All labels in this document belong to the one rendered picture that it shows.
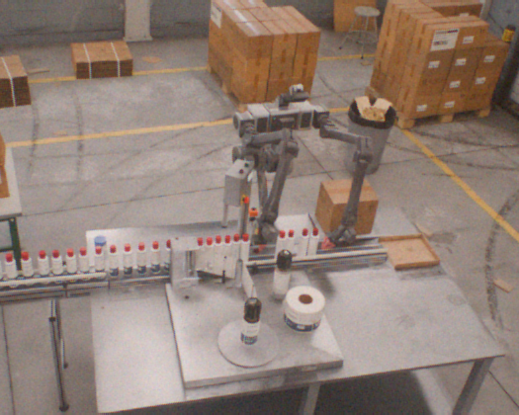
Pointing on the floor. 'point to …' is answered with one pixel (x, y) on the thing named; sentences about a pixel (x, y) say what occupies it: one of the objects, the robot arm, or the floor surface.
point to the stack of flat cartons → (4, 83)
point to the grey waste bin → (372, 144)
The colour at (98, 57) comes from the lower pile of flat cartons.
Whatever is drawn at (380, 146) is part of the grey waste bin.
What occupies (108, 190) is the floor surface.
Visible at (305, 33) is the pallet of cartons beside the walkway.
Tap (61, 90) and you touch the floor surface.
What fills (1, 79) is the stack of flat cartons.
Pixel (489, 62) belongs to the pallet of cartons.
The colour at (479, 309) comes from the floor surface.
